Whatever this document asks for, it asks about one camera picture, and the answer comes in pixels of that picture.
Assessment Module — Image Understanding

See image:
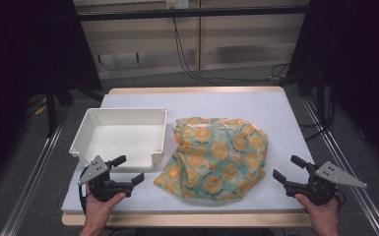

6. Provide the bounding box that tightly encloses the black horizontal bar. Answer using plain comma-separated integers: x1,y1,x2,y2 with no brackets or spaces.
78,5,309,22

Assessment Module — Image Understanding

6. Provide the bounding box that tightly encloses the white wall outlet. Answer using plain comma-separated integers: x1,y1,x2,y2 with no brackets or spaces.
165,0,190,10

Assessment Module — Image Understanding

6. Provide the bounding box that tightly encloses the white table mat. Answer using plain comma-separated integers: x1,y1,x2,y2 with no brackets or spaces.
61,91,316,214

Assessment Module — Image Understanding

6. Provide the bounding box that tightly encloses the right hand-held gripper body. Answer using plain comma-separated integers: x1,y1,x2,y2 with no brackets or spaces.
284,160,368,207

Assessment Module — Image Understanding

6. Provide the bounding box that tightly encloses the dark curtain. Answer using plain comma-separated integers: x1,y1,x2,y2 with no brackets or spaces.
284,0,379,171
0,0,103,198

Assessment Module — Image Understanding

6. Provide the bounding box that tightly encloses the person's right hand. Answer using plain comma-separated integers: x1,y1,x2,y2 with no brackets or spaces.
294,193,341,228

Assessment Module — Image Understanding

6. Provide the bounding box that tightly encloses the person's left hand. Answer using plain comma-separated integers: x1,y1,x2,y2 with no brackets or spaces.
84,186,127,228

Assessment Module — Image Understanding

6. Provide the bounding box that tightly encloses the yellow floor object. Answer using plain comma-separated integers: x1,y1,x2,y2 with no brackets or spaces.
33,103,48,116

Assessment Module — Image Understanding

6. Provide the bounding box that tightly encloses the black metal stand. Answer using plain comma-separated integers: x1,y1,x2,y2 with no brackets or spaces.
43,77,104,139

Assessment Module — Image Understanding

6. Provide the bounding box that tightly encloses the black floor cable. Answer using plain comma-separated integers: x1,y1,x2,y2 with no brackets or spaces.
171,16,291,87

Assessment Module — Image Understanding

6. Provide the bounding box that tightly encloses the white plastic bin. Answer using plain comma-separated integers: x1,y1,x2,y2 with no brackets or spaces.
68,107,169,173

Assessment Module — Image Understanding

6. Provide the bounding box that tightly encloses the orange print fabric bag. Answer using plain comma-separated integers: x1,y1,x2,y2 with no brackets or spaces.
153,116,270,203

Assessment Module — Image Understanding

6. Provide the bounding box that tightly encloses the aluminium floor rail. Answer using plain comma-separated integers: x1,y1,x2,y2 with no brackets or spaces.
0,114,67,236
301,96,379,236

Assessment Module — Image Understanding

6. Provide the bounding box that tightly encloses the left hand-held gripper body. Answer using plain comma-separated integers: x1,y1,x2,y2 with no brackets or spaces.
78,154,133,203

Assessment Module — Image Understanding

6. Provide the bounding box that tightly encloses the wooden table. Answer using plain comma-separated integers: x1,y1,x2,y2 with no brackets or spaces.
62,86,313,228

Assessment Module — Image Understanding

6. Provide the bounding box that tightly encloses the right hand-held gripper cable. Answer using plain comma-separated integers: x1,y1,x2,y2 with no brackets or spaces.
334,189,347,207

